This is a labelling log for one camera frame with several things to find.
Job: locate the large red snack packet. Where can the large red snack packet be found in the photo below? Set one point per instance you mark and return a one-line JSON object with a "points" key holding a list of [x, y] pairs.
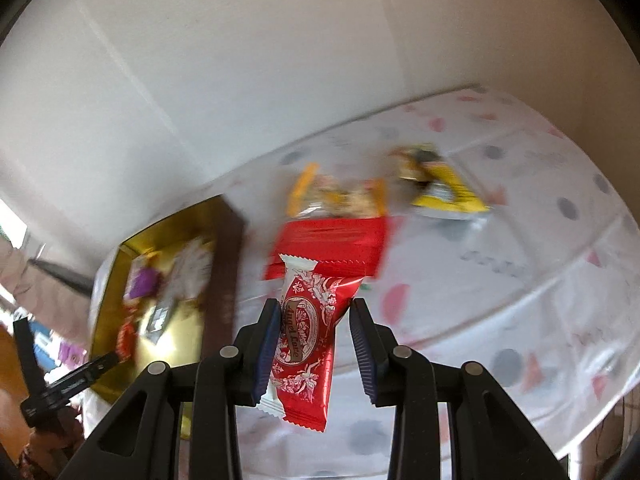
{"points": [[345, 247]]}

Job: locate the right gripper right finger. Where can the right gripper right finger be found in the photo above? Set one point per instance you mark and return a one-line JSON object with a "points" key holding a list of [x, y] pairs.
{"points": [[490, 437]]}

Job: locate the small red candy packet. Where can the small red candy packet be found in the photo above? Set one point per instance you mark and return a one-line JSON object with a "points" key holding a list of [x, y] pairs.
{"points": [[126, 337]]}

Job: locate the red white wafer packet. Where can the red white wafer packet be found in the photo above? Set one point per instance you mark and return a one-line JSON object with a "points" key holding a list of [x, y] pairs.
{"points": [[315, 296]]}

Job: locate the long white stick packet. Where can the long white stick packet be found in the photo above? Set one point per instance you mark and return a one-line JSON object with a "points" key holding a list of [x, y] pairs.
{"points": [[191, 272]]}

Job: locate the round pastry packet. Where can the round pastry packet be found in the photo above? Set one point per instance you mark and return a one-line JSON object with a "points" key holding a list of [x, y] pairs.
{"points": [[159, 318]]}

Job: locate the purple snack packet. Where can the purple snack packet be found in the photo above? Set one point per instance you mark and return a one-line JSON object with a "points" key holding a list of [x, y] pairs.
{"points": [[143, 278]]}

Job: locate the patterned white tablecloth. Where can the patterned white tablecloth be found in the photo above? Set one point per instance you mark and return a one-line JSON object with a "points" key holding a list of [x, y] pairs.
{"points": [[544, 291]]}

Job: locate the orange nut snack packet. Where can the orange nut snack packet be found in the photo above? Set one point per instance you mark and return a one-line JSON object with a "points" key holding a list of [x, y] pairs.
{"points": [[317, 195]]}

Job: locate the yellow black seaweed packet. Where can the yellow black seaweed packet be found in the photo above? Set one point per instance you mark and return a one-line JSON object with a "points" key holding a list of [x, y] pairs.
{"points": [[443, 193]]}

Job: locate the gold metal tin box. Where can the gold metal tin box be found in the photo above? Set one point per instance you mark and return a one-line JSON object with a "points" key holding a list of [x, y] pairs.
{"points": [[167, 293]]}

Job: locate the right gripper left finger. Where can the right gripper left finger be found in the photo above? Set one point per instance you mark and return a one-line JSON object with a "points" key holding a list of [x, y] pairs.
{"points": [[139, 436]]}

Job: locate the person's left hand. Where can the person's left hand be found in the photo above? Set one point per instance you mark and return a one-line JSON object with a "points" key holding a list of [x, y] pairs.
{"points": [[47, 446]]}

